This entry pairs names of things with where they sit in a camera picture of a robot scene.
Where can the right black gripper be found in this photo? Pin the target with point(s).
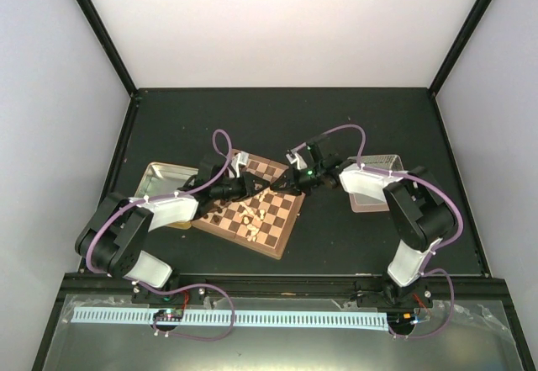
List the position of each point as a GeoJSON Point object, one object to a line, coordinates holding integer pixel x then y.
{"type": "Point", "coordinates": [292, 183]}

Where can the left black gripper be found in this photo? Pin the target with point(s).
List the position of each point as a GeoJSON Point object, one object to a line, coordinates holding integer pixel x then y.
{"type": "Point", "coordinates": [249, 180]}

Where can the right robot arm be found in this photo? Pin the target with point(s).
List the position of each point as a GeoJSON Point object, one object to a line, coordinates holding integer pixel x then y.
{"type": "Point", "coordinates": [426, 219]}

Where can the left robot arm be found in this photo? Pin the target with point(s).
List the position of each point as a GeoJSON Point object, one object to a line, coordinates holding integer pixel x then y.
{"type": "Point", "coordinates": [113, 240]}

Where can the wooden chess board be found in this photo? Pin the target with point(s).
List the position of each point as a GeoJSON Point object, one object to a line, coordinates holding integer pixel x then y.
{"type": "Point", "coordinates": [262, 223]}

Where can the right metal tray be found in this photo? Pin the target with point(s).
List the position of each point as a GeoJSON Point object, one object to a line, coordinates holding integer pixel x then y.
{"type": "Point", "coordinates": [365, 188]}

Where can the metal tray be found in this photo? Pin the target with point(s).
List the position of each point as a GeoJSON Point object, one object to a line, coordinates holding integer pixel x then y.
{"type": "Point", "coordinates": [163, 178]}
{"type": "Point", "coordinates": [365, 188]}

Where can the left metal tray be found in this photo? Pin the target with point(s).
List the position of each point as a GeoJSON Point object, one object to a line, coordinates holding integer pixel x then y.
{"type": "Point", "coordinates": [163, 178]}

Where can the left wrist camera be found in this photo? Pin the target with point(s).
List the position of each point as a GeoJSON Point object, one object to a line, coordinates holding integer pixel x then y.
{"type": "Point", "coordinates": [239, 160]}

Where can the white slotted cable duct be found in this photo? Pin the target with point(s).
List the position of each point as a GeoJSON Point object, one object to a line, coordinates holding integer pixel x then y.
{"type": "Point", "coordinates": [239, 318]}

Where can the black mounting rail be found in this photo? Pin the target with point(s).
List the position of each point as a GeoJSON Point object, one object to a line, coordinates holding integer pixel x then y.
{"type": "Point", "coordinates": [365, 291]}

